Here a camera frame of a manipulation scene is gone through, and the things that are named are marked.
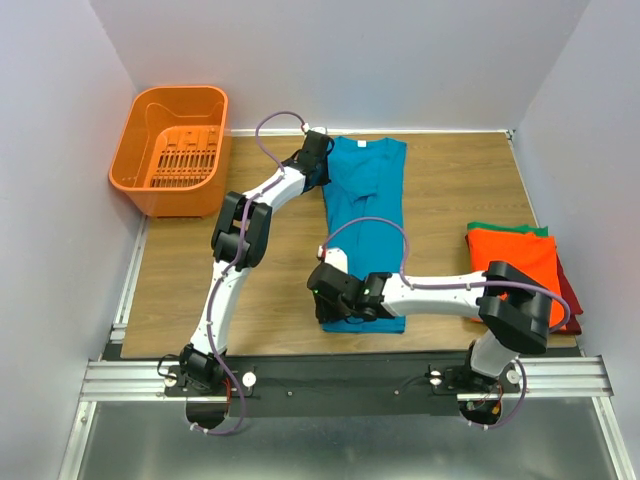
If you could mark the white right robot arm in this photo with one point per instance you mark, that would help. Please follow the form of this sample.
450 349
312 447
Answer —
515 309

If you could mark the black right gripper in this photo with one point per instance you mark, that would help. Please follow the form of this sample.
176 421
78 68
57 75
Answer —
324 312

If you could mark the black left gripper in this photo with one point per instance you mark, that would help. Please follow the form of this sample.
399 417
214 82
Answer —
324 177

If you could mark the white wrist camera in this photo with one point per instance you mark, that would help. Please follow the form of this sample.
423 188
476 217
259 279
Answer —
306 128
334 257

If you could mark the black mounting base plate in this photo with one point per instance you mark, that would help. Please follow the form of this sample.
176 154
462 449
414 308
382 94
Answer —
338 385

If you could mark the green folded t-shirt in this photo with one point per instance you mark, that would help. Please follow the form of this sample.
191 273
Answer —
520 229

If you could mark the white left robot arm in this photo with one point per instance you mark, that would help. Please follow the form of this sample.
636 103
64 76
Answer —
239 243

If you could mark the orange folded t-shirt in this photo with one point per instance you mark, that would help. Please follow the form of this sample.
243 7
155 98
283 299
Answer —
534 256

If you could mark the blue t-shirt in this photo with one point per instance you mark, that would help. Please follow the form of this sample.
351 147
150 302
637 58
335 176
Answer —
364 203

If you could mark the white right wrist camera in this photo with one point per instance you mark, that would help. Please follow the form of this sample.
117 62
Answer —
334 257

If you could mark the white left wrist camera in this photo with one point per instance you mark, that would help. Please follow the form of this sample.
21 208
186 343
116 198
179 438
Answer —
306 128

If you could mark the orange plastic basket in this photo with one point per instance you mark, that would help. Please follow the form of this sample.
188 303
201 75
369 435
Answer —
174 152

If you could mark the dark red folded t-shirt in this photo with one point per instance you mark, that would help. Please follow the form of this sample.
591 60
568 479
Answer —
573 326

